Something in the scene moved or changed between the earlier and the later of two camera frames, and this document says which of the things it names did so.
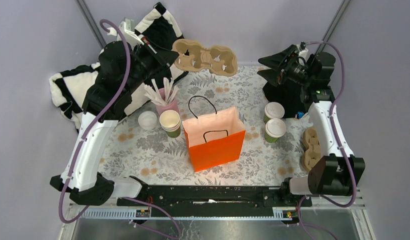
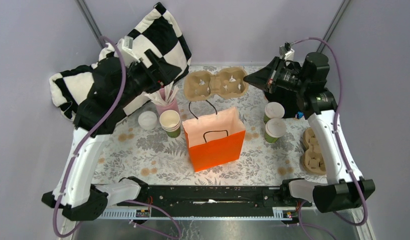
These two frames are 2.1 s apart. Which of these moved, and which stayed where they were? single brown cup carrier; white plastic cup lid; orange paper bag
Moved: single brown cup carrier
Stayed: orange paper bag; white plastic cup lid
